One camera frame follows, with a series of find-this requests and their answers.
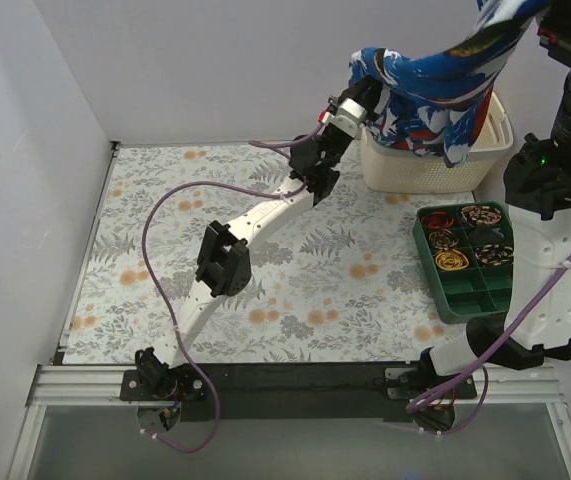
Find blue patterned trousers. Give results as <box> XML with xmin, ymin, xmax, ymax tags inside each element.
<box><xmin>350</xmin><ymin>1</ymin><xmax>551</xmax><ymax>168</ymax></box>

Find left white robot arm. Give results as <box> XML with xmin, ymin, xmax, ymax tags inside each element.
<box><xmin>135</xmin><ymin>76</ymin><xmax>383</xmax><ymax>400</ymax></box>

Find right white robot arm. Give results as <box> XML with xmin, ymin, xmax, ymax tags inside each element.
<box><xmin>417</xmin><ymin>1</ymin><xmax>571</xmax><ymax>398</ymax></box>

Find cream plastic laundry basket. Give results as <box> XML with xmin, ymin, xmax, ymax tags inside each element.
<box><xmin>360</xmin><ymin>95</ymin><xmax>513</xmax><ymax>194</ymax></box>

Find red black rolled belt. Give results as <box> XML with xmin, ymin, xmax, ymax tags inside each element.
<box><xmin>421</xmin><ymin>211</ymin><xmax>455</xmax><ymax>230</ymax></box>

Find brown patterned rolled belt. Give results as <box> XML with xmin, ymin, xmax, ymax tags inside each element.
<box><xmin>460</xmin><ymin>205</ymin><xmax>503</xmax><ymax>227</ymax></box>

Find dark brown rolled belt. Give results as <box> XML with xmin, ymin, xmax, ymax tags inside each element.
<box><xmin>428</xmin><ymin>229</ymin><xmax>460</xmax><ymax>250</ymax></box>

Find yellow rolled belt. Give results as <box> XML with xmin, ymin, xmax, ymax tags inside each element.
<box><xmin>434</xmin><ymin>249</ymin><xmax>470</xmax><ymax>272</ymax></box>

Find floral table mat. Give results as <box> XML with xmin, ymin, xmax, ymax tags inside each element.
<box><xmin>63</xmin><ymin>144</ymin><xmax>473</xmax><ymax>365</ymax></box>

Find black spotted rolled belt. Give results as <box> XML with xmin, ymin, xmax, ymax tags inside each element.
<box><xmin>474</xmin><ymin>244</ymin><xmax>514</xmax><ymax>267</ymax></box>

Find green compartment tray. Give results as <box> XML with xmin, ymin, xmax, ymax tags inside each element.
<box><xmin>413</xmin><ymin>202</ymin><xmax>514</xmax><ymax>324</ymax></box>

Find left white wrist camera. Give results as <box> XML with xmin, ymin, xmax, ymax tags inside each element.
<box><xmin>319</xmin><ymin>98</ymin><xmax>367</xmax><ymax>139</ymax></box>

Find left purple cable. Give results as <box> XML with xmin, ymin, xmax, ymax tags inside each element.
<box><xmin>137</xmin><ymin>130</ymin><xmax>324</xmax><ymax>454</ymax></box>

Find purple cable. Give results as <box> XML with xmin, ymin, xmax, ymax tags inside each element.
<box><xmin>137</xmin><ymin>130</ymin><xmax>324</xmax><ymax>454</ymax></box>
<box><xmin>405</xmin><ymin>212</ymin><xmax>571</xmax><ymax>436</ymax></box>

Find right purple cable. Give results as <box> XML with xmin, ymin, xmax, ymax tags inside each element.
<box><xmin>405</xmin><ymin>212</ymin><xmax>571</xmax><ymax>436</ymax></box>

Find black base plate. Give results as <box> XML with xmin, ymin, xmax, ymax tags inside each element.
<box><xmin>119</xmin><ymin>362</ymin><xmax>479</xmax><ymax>424</ymax></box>

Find aluminium rail frame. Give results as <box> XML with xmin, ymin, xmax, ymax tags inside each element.
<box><xmin>28</xmin><ymin>365</ymin><xmax>566</xmax><ymax>406</ymax></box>

